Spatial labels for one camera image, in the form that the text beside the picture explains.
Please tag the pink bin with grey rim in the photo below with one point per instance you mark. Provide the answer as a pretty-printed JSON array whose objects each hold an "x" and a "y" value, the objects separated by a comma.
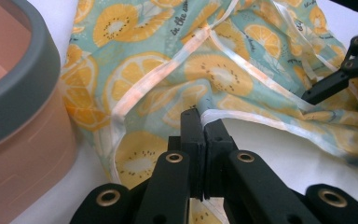
[{"x": 18, "y": 93}]

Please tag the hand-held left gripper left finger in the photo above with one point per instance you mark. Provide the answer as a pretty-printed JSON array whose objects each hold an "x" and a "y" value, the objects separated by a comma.
[{"x": 193, "y": 146}]

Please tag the white board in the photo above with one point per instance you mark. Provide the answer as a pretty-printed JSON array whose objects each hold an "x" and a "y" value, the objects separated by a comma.
[{"x": 276, "y": 149}]

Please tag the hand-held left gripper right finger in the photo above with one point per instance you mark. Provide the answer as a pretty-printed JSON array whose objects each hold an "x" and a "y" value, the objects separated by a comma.
[{"x": 218, "y": 149}]

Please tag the orange slice print cloth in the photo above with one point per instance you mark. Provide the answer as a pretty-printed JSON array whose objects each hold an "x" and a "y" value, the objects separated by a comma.
[{"x": 217, "y": 74}]

